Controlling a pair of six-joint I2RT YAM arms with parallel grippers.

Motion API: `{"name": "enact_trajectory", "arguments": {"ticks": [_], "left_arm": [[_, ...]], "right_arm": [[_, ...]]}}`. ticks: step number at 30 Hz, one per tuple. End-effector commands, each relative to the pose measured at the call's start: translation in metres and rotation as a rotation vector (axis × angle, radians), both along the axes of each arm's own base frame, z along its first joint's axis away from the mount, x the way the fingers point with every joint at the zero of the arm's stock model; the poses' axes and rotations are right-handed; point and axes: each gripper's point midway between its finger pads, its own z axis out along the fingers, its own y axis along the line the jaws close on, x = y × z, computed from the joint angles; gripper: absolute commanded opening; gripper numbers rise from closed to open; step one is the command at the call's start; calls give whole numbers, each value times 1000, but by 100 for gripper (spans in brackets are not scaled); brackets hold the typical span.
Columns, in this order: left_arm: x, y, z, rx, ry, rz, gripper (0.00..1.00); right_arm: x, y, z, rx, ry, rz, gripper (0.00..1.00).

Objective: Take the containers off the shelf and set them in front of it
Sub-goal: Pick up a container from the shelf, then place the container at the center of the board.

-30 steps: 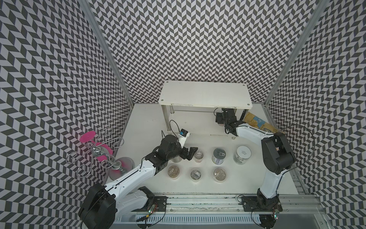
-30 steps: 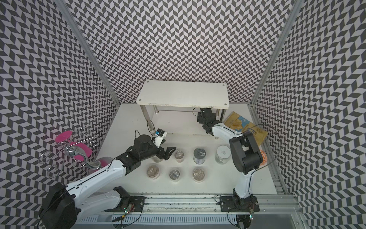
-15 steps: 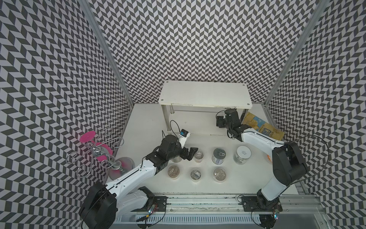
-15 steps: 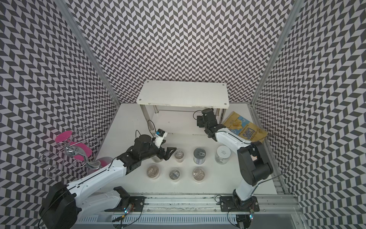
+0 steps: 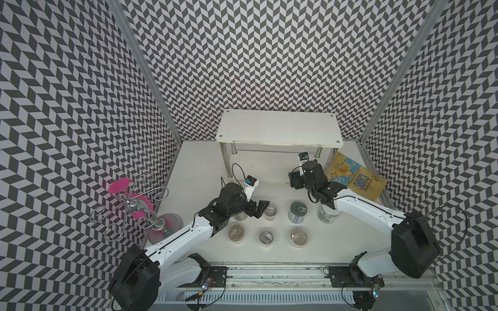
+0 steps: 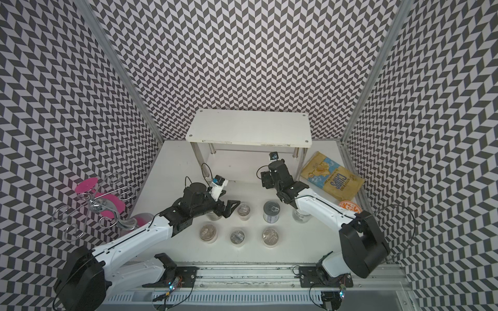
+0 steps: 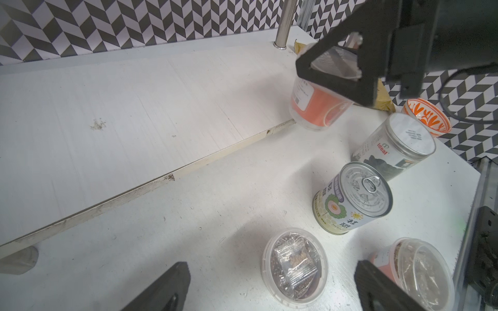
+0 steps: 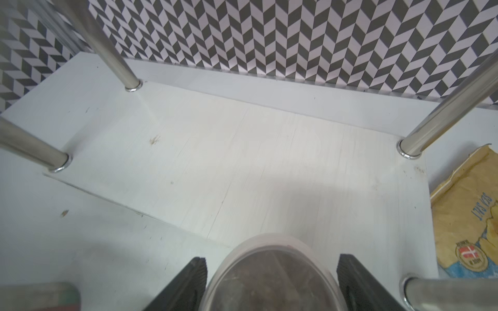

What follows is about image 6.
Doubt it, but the small red label cup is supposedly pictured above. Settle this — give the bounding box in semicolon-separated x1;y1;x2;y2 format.
237;203;251;221

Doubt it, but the small yellow seed cup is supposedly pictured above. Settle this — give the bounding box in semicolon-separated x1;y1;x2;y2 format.
230;229;246;248

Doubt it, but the pink seed cup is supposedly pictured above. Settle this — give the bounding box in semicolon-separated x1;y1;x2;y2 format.
199;224;218;244
261;228;280;248

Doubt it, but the purple white tin can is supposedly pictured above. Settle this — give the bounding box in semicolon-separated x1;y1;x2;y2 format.
263;201;281;224

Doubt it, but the white lid dark jar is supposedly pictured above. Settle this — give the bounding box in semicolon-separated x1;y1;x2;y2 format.
292;209;312;224

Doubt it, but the tomato label seed jar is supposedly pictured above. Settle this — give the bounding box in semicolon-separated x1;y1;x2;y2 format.
206;212;222;221

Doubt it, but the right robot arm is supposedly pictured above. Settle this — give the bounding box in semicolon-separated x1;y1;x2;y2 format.
261;159;390;281

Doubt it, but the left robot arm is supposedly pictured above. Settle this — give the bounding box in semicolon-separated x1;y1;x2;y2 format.
54;177;241;310

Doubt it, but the white two-tier shelf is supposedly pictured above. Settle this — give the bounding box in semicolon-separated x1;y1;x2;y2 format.
185;109;312;183

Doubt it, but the yellow blue snack bag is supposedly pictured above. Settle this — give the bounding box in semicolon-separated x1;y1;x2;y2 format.
300;152;364;201

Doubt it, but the orange patterned bowl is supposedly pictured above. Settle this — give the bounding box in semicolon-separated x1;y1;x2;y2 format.
338;200;363;214

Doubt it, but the pink plate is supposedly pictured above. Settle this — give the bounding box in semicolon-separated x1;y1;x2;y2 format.
75;178;99;194

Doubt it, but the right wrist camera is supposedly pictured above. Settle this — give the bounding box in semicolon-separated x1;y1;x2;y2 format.
269;152;279;161

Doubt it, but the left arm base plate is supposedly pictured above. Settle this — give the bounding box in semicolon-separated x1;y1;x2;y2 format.
143;266;198;288

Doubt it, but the wire cup rack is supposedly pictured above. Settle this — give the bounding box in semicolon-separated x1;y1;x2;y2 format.
52;173;154;242

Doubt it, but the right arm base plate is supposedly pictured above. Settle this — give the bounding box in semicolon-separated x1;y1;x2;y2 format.
293;266;354;288

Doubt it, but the aluminium front rail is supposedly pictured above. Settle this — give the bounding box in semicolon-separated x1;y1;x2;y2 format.
105;260;412;298

